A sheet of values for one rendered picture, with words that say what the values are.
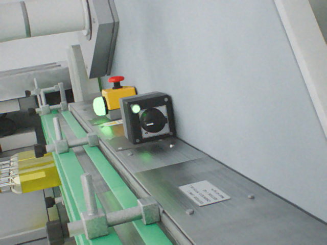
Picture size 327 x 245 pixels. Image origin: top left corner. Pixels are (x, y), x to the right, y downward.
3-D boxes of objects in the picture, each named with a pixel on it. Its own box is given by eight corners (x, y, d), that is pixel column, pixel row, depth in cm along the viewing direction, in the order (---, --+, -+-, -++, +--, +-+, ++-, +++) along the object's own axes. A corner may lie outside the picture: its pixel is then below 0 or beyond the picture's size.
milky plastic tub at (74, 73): (98, 102, 182) (75, 106, 180) (88, 41, 178) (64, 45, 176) (107, 107, 166) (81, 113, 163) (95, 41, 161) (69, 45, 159)
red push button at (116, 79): (108, 91, 121) (106, 77, 120) (124, 88, 122) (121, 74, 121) (111, 92, 117) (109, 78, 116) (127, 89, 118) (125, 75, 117)
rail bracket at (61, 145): (98, 142, 104) (34, 155, 101) (92, 108, 103) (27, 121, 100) (101, 146, 101) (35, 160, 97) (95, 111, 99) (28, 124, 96)
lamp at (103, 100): (106, 113, 121) (94, 115, 121) (102, 95, 121) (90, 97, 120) (109, 115, 117) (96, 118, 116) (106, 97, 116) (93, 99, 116)
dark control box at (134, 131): (165, 129, 99) (124, 137, 97) (159, 90, 97) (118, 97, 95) (178, 136, 91) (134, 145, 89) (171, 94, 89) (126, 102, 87)
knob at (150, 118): (165, 129, 90) (170, 132, 87) (141, 134, 89) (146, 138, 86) (161, 105, 89) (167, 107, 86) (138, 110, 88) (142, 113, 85)
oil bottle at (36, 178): (87, 174, 142) (12, 191, 136) (84, 155, 140) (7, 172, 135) (90, 179, 136) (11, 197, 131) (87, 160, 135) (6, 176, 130)
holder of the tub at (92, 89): (102, 116, 183) (82, 120, 181) (89, 42, 178) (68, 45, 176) (111, 122, 167) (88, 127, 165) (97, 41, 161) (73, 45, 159)
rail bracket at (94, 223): (157, 212, 61) (48, 239, 57) (147, 155, 59) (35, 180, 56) (166, 223, 57) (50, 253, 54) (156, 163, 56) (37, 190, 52)
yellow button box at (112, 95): (134, 111, 125) (106, 117, 123) (130, 82, 123) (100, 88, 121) (141, 115, 118) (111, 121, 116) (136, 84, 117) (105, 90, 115)
